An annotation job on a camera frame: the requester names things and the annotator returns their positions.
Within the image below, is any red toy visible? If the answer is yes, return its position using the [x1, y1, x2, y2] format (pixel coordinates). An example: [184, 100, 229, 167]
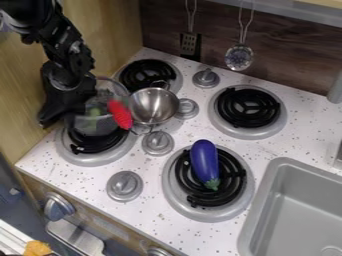
[105, 98, 135, 131]

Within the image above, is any purple toy eggplant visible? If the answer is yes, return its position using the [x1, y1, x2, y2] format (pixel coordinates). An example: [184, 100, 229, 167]
[188, 138, 222, 192]

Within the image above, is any hanging metal spatula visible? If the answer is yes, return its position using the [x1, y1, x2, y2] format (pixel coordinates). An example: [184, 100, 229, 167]
[179, 0, 202, 57]

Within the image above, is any silver pot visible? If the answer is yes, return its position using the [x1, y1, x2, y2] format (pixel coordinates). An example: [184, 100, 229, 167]
[126, 79, 182, 136]

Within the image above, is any hanging metal strainer spoon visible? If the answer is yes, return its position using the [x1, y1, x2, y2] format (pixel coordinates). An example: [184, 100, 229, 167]
[223, 0, 257, 72]

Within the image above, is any toy sink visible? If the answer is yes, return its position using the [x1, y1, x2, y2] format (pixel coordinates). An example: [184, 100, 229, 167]
[236, 156, 342, 256]

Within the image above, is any toy stove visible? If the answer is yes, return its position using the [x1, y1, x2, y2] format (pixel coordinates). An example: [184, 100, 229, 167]
[53, 58, 289, 224]

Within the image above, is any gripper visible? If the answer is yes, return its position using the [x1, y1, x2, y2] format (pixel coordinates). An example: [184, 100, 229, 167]
[36, 61, 99, 130]

